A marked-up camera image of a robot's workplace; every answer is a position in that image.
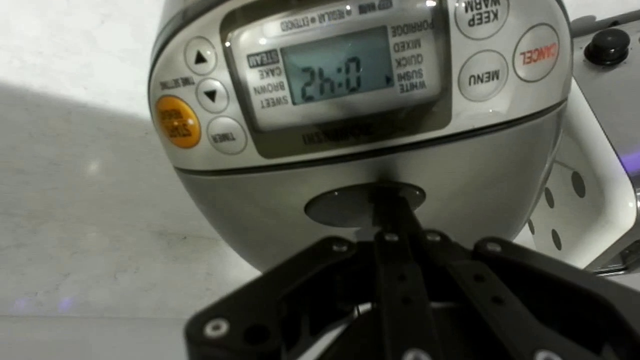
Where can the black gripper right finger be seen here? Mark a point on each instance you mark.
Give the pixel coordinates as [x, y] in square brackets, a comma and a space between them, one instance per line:
[497, 301]

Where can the silver rice cooker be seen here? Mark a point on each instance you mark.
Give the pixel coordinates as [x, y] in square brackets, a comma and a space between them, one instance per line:
[285, 116]

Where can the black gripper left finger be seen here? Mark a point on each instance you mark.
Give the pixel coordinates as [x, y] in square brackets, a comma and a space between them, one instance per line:
[289, 309]

